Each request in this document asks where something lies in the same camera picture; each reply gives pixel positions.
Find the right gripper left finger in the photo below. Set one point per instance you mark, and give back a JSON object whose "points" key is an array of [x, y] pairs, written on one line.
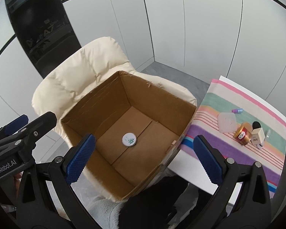
{"points": [[66, 170]]}

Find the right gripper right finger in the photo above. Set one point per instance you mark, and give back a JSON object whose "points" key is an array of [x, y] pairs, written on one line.
{"points": [[242, 199]]}

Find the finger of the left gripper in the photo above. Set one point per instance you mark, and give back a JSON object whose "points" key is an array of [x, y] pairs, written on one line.
{"points": [[13, 126], [31, 132]]}

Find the translucent white plastic case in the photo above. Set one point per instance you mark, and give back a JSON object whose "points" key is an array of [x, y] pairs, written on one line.
{"points": [[227, 122]]}

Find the cream padded chair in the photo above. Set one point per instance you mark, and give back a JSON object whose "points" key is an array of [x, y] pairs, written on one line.
{"points": [[82, 72]]}

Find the beige perfume bottle black cap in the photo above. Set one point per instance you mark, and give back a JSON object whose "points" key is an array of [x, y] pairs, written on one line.
{"points": [[258, 137]]}

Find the red gold jar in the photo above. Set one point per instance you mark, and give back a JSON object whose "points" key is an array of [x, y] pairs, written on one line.
{"points": [[243, 133]]}

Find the striped colourful cloth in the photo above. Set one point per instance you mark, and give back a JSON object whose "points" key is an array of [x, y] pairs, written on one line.
{"points": [[224, 97]]}

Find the round white tin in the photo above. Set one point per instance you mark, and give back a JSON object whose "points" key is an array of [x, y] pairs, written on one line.
{"points": [[129, 139]]}

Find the brown cardboard box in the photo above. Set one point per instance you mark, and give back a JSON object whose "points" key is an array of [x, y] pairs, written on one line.
{"points": [[127, 103]]}

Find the small purple blue tube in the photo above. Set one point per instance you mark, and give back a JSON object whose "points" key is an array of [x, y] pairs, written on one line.
{"points": [[237, 111]]}

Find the black glass cabinet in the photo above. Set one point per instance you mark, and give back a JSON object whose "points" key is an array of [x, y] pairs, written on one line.
{"points": [[44, 32]]}

